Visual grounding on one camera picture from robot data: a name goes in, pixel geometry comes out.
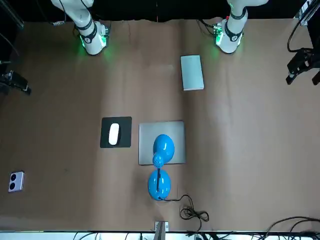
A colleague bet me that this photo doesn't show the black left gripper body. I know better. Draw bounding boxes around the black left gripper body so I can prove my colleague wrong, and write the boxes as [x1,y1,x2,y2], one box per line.
[295,48,320,65]

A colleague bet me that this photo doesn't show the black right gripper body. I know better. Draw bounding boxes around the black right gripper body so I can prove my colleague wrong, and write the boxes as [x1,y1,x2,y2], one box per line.
[0,70,16,89]

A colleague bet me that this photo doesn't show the white computer mouse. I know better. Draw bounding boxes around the white computer mouse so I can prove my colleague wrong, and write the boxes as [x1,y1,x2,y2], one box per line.
[108,122,121,146]

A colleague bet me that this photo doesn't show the grey laptop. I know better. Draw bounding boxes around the grey laptop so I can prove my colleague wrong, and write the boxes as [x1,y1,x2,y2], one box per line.
[138,120,187,166]

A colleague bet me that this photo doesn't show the black mouse pad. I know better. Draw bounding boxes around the black mouse pad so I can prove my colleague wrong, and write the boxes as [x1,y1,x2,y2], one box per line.
[99,116,133,149]

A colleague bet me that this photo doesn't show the blue desk lamp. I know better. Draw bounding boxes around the blue desk lamp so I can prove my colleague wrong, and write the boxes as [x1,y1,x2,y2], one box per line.
[147,133,176,202]

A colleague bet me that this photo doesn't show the lilac folded flip phone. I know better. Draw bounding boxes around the lilac folded flip phone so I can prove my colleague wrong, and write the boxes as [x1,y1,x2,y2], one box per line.
[7,170,25,193]

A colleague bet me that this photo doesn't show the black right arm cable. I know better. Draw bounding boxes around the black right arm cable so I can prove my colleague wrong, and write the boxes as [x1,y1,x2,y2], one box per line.
[51,0,67,27]

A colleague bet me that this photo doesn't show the black left arm foot cable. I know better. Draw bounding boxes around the black left arm foot cable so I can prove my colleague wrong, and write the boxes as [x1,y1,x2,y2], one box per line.
[198,19,219,36]

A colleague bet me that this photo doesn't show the black lamp power cable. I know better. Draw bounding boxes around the black lamp power cable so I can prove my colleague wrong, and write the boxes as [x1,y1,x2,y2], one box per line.
[159,194,210,231]

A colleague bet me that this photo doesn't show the aluminium profile post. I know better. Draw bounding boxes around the aluminium profile post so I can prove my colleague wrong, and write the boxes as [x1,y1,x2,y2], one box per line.
[153,220,170,240]

